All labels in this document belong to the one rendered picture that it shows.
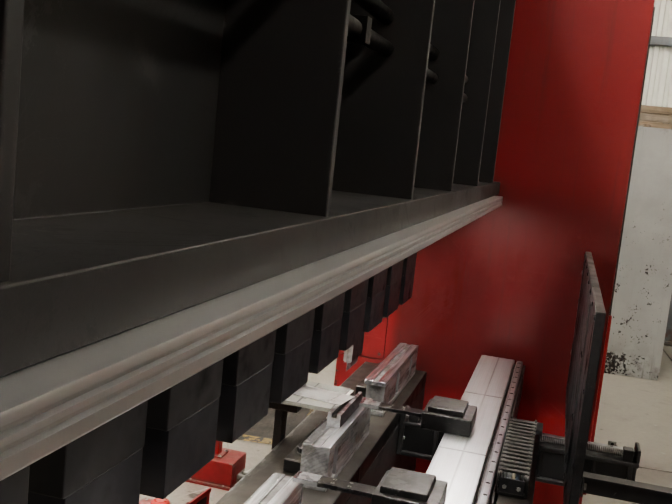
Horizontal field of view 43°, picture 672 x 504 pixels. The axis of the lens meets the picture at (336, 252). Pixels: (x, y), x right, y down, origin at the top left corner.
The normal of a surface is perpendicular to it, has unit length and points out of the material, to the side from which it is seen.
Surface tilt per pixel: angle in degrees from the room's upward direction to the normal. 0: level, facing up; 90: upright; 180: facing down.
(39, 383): 0
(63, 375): 0
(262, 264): 90
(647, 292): 90
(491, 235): 90
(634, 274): 90
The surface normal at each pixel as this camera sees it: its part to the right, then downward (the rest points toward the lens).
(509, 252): -0.26, 0.10
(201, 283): 0.96, 0.13
